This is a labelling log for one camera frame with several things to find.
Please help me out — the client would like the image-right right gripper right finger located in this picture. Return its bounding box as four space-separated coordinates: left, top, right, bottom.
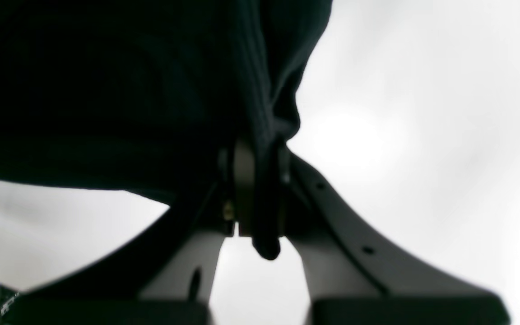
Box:
278 145 511 325

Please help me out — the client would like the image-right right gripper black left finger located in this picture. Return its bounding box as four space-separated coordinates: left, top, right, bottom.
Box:
5 140 254 325

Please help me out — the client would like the black t-shirt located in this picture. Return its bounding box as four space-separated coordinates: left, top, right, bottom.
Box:
0 0 332 260

